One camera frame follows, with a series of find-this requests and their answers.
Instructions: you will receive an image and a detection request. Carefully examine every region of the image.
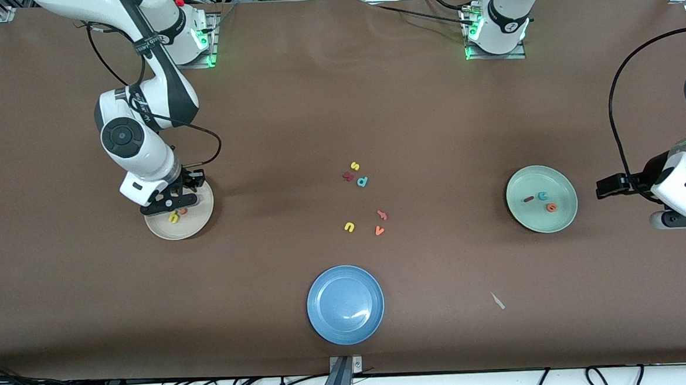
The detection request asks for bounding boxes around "beige brown plate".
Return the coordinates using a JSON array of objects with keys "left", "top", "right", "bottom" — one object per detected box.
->
[{"left": 142, "top": 179, "right": 217, "bottom": 243}]

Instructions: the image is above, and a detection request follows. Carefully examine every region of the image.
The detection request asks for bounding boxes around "green plate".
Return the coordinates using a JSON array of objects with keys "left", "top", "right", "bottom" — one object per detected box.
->
[{"left": 504, "top": 163, "right": 580, "bottom": 236}]

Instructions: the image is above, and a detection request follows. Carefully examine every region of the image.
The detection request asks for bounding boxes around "brown table cover sheet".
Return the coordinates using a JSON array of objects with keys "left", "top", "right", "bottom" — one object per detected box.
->
[{"left": 0, "top": 0, "right": 686, "bottom": 385}]

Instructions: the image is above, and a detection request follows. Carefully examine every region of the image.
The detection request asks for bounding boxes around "blue plate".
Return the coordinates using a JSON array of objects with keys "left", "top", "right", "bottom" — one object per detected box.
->
[{"left": 305, "top": 263, "right": 387, "bottom": 347}]

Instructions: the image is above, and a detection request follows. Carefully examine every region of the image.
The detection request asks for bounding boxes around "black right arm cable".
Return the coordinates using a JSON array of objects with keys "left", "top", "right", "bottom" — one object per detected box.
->
[{"left": 84, "top": 15, "right": 223, "bottom": 171}]

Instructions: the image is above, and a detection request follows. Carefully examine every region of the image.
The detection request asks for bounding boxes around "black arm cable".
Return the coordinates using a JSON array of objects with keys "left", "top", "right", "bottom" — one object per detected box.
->
[
  {"left": 84, "top": 15, "right": 223, "bottom": 171},
  {"left": 605, "top": 27, "right": 686, "bottom": 205}
]

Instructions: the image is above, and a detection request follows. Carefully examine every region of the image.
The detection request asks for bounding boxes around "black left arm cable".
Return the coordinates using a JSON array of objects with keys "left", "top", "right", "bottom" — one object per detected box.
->
[{"left": 605, "top": 27, "right": 686, "bottom": 205}]

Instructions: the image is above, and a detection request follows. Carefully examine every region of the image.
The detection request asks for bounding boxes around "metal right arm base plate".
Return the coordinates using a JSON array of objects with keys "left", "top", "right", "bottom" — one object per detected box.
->
[{"left": 154, "top": 11, "right": 220, "bottom": 71}]

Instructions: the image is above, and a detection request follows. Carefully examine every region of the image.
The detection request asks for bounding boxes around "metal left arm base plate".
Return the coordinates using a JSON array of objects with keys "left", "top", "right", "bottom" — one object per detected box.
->
[{"left": 461, "top": 1, "right": 527, "bottom": 62}]

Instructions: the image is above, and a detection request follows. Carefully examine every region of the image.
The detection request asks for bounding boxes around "black looped floor cable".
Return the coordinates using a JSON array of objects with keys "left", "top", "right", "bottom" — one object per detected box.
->
[{"left": 584, "top": 363, "right": 644, "bottom": 385}]

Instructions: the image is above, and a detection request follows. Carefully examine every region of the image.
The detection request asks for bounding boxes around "silver metal clamp bracket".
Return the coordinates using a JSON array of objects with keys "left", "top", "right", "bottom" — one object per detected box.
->
[{"left": 328, "top": 355, "right": 364, "bottom": 376}]

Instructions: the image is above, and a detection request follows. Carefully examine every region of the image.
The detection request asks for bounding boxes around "black base power cable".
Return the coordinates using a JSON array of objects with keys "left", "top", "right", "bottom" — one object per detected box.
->
[{"left": 365, "top": 0, "right": 473, "bottom": 28}]

